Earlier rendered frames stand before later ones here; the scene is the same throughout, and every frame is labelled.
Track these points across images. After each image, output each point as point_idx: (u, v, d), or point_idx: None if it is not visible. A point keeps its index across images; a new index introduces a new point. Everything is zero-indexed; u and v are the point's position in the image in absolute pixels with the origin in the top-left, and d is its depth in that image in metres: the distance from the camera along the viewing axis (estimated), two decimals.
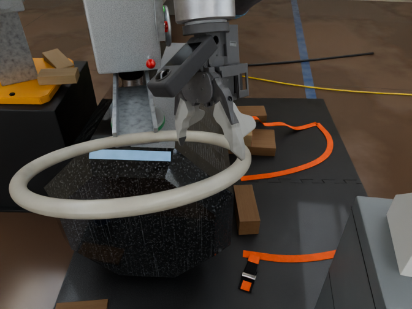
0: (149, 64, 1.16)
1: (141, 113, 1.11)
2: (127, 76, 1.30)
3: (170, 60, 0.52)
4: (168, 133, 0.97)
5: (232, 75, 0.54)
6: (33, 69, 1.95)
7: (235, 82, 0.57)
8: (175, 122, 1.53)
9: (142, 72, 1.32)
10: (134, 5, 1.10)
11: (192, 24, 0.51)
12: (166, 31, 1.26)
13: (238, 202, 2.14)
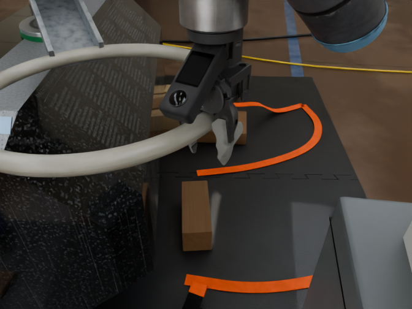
0: None
1: (71, 21, 0.92)
2: None
3: (179, 73, 0.47)
4: (116, 48, 0.83)
5: (239, 81, 0.52)
6: None
7: (237, 84, 0.54)
8: (43, 74, 0.91)
9: None
10: None
11: (205, 35, 0.45)
12: None
13: (184, 205, 1.53)
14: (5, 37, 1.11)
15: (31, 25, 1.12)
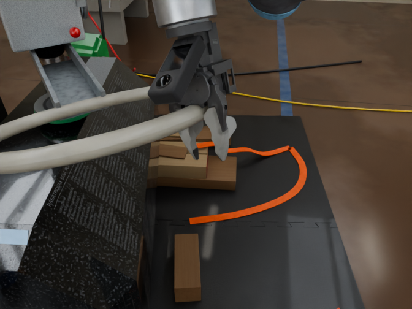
0: (73, 32, 1.05)
1: (77, 85, 1.01)
2: (46, 54, 1.16)
3: (163, 65, 0.50)
4: (117, 95, 0.89)
5: (222, 72, 0.55)
6: None
7: (222, 79, 0.57)
8: (53, 179, 1.08)
9: (63, 48, 1.20)
10: None
11: (180, 26, 0.50)
12: None
13: (176, 260, 1.69)
14: None
15: (44, 103, 1.31)
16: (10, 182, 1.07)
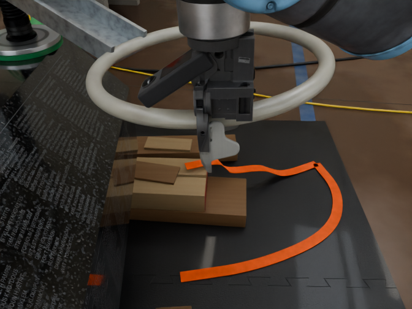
0: None
1: (86, 22, 0.90)
2: None
3: (169, 64, 0.50)
4: (157, 35, 0.88)
5: (227, 98, 0.48)
6: None
7: (238, 102, 0.49)
8: None
9: None
10: None
11: None
12: None
13: None
14: None
15: None
16: None
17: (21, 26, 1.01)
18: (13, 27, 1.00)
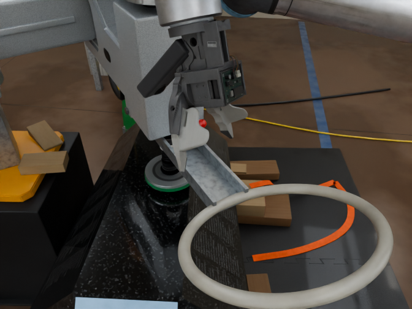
0: (202, 124, 1.22)
1: (210, 173, 1.17)
2: (168, 135, 1.33)
3: None
4: (258, 191, 1.06)
5: (198, 82, 0.50)
6: (14, 155, 1.67)
7: (213, 88, 0.50)
8: None
9: None
10: None
11: None
12: None
13: None
14: (134, 198, 1.44)
15: (153, 171, 1.48)
16: (146, 253, 1.23)
17: (170, 167, 1.44)
18: (165, 166, 1.45)
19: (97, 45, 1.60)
